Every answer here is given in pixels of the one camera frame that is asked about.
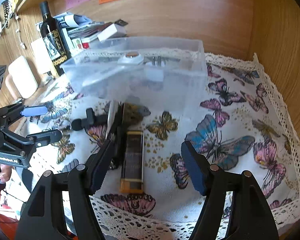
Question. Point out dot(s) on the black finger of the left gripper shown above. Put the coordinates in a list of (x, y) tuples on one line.
[(46, 137)]

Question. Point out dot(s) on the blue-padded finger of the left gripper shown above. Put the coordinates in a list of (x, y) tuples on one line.
[(29, 111)]

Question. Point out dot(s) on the black and amber lighter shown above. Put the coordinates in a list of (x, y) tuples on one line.
[(132, 168)]

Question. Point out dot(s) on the person's hand on handle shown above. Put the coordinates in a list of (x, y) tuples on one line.
[(5, 173)]

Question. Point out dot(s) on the white rounded device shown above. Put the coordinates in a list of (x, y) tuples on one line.
[(20, 80)]

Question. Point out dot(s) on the white card behind bottle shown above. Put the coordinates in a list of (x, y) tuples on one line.
[(41, 57)]

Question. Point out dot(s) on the black clip microphone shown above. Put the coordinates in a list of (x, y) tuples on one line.
[(90, 120)]

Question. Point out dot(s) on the dark wine bottle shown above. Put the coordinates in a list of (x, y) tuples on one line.
[(54, 39)]

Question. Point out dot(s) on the silver metal pen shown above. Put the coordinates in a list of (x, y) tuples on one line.
[(113, 108)]

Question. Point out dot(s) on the butterfly print lace tablecloth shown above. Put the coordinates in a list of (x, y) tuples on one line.
[(242, 124)]

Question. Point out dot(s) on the stack of books and magazines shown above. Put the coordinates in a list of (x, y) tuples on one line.
[(79, 31)]

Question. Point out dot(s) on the dark dried flower clump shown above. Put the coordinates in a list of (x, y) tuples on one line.
[(134, 114)]

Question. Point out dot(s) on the white rotary cutter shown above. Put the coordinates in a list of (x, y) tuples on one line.
[(131, 57)]

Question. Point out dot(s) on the small white box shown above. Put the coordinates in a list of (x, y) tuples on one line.
[(112, 31)]

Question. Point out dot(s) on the white plug adapter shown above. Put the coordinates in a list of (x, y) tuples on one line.
[(154, 66)]

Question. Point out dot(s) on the clear plastic storage box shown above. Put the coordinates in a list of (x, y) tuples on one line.
[(94, 71)]

